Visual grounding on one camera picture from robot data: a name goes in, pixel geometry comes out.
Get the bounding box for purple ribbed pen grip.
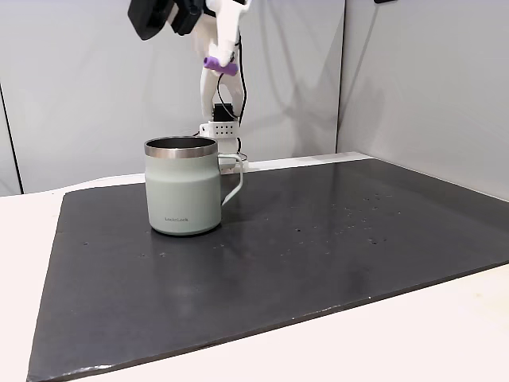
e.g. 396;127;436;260
203;56;239;77

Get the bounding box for pale green steel mug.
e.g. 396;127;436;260
143;136;245;237

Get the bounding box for black rubber mat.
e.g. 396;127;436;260
25;158;509;382

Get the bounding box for black camera box with mount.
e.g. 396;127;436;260
126;0;207;41

